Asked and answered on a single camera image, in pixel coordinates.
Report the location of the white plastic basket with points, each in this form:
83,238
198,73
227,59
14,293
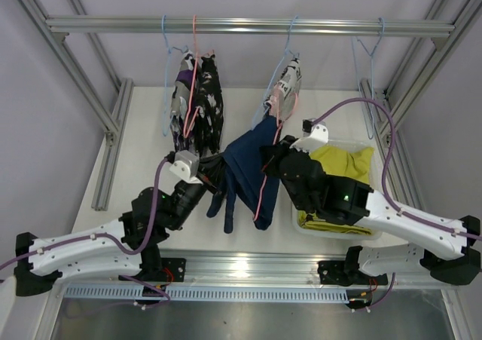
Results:
351,146

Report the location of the navy blue trousers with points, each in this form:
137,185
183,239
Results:
242,178

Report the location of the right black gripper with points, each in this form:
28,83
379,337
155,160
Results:
281,149

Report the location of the yellow-green trousers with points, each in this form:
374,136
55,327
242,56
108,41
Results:
339,162

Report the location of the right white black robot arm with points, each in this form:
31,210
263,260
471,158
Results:
441,247

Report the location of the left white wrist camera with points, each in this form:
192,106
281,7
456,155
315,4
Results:
185,167

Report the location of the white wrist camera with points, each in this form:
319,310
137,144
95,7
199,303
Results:
185,167
315,136

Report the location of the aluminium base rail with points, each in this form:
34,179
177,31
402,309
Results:
248,266

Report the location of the slotted cable duct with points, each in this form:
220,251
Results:
312,294

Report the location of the light blue wire hanger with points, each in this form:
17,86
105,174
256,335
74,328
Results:
166,117
369,117

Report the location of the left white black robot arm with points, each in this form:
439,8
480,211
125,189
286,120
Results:
125,248

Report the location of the pink wire hanger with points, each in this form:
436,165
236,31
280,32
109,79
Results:
273,109
189,120

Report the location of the aluminium frame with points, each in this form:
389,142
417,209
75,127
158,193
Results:
113,123

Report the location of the purple grey patterned trousers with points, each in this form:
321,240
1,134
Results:
179,104

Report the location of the aluminium hanging rail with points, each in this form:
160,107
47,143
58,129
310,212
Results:
261,26

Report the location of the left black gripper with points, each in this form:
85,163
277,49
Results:
211,171

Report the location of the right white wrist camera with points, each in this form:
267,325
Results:
315,136

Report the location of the white newspaper print trousers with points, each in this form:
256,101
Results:
288,81

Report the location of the black white floral trousers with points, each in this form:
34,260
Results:
208,99

